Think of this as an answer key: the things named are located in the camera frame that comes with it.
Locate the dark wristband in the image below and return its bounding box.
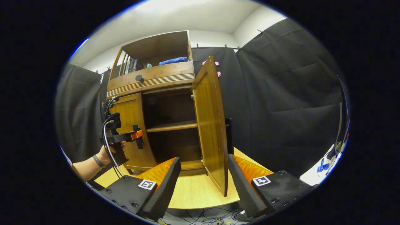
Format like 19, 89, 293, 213
92, 154, 107, 168

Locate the blue plastic clip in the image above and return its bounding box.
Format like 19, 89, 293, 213
317, 158, 330, 173

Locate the black and white gripper cable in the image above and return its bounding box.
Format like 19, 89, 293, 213
102, 95, 124, 178

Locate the wooden drawer with black knob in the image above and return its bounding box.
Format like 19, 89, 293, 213
106, 61, 196, 98

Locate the wooden shoe cabinet door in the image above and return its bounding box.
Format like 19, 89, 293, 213
192, 56, 234, 197
108, 93, 157, 172

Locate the tangle of floor cables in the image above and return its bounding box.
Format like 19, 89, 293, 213
156, 207, 250, 225

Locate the folded blue towel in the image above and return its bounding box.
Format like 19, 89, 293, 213
159, 57, 188, 66

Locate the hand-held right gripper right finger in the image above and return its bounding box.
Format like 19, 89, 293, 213
227, 154, 314, 218

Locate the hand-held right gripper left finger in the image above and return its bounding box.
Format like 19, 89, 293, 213
98, 157, 182, 220

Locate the wooden double-door shoe cabinet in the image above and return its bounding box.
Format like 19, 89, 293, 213
106, 30, 208, 177

